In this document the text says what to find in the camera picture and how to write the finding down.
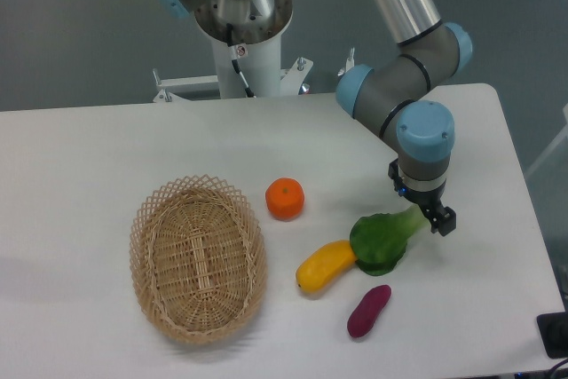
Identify green bok choy vegetable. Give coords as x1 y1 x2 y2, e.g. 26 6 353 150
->
349 205 430 276

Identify black device at table edge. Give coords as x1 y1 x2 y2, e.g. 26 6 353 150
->
536 312 567 359

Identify purple sweet potato toy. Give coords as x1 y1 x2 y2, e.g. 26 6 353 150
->
346 285 392 339

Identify orange tangerine toy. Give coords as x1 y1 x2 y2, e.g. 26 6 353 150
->
264 178 305 221

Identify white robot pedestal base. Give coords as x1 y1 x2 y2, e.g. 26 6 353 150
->
153 0 313 102

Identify yellow squash toy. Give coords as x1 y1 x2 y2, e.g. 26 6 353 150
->
296 240 357 294

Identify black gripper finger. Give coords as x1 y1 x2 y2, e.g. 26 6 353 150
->
429 205 457 236
388 160 402 192

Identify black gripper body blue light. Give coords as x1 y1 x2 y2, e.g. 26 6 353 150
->
397 178 446 219

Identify black cable on pedestal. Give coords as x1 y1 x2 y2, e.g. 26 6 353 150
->
225 22 256 99

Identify woven wicker basket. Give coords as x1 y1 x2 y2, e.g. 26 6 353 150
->
130 175 267 344

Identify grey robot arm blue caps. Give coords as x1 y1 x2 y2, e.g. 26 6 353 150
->
162 0 472 235

